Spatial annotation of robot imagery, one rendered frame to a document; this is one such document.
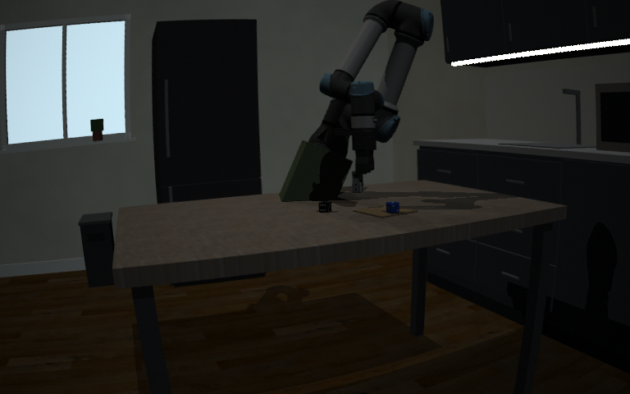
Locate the tan flat mat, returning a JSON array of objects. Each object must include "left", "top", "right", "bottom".
[{"left": 354, "top": 205, "right": 417, "bottom": 218}]

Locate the blue die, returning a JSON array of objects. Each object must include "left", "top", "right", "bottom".
[{"left": 386, "top": 202, "right": 399, "bottom": 213}]

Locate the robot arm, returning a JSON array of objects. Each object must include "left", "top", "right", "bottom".
[{"left": 308, "top": 0, "right": 434, "bottom": 158}]

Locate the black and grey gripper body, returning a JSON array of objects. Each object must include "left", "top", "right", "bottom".
[{"left": 335, "top": 116, "right": 377, "bottom": 172}]

